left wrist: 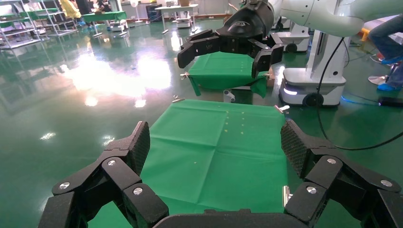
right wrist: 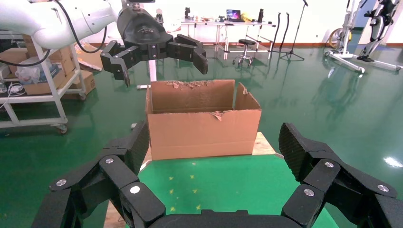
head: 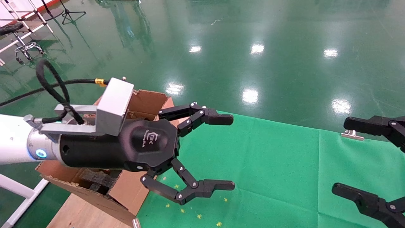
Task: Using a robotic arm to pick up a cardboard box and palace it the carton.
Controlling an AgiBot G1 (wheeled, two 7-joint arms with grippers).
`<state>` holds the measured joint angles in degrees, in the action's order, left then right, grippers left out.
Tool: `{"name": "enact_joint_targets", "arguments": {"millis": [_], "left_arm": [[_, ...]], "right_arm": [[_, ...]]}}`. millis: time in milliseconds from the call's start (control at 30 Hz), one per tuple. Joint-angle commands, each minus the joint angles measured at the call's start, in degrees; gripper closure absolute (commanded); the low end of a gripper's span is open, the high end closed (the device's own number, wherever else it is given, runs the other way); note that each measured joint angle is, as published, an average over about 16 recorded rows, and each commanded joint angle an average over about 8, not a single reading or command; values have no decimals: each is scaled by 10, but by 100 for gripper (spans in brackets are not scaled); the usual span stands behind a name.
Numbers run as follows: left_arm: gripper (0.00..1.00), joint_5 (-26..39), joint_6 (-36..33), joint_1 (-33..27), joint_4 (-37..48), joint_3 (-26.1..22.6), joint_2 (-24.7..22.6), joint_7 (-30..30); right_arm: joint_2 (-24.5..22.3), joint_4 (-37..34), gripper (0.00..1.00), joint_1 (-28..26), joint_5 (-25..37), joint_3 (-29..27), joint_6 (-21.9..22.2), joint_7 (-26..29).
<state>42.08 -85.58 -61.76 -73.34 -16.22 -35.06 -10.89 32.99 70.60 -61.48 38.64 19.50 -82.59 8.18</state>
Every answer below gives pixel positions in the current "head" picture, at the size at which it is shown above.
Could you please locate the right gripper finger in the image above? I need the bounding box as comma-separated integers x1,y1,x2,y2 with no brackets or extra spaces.
343,116,405,154
331,183,405,228

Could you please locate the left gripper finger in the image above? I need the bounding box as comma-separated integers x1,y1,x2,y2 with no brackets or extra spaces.
140,158,235,205
158,102,234,137

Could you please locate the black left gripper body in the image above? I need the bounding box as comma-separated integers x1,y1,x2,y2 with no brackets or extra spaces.
59,119,181,173

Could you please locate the large open cardboard carton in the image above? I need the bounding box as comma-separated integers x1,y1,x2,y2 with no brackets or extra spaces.
35,90,175,227

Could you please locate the black foam block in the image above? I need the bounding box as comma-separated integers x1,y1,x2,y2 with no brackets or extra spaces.
79,169,122,194

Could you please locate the green table cloth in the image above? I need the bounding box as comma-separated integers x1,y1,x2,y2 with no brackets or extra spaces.
136,109,405,228

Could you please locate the black tripod stand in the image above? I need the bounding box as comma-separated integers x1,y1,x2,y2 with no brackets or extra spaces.
59,0,86,25

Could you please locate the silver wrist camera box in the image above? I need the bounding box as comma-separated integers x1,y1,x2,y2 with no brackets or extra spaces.
40,77,134,135

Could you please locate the black camera cable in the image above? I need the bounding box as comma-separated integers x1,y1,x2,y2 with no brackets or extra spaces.
0,59,109,125

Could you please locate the white metal table frame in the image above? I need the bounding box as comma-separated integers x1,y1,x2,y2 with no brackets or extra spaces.
0,174,49,228

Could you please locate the black stool with chrome ring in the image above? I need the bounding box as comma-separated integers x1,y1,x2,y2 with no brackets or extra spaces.
0,23,45,65

